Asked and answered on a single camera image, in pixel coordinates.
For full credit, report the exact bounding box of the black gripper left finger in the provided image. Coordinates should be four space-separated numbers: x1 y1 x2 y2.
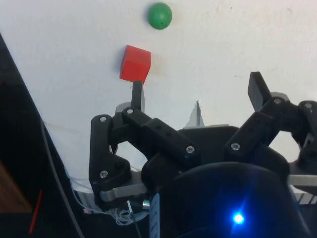
88 79 202 211

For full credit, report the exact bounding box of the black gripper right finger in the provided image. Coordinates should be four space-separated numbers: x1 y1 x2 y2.
224 71 317 172

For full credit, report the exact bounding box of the red cube block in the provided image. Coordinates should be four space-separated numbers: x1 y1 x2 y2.
119 44 152 85

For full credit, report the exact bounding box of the green ball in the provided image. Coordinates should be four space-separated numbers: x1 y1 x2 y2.
147 2 173 31

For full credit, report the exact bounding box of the black cable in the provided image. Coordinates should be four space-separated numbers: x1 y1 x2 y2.
41 119 85 238

